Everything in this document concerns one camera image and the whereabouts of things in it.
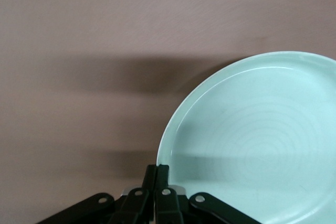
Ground pale green plate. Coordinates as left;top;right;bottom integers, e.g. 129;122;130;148
156;50;336;224

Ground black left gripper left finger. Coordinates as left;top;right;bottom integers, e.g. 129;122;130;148
39;164;158;224

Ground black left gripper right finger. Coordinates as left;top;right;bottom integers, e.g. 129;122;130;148
156;165;260;224

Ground brown table cover sheet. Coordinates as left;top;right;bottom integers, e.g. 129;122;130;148
0;0;336;224

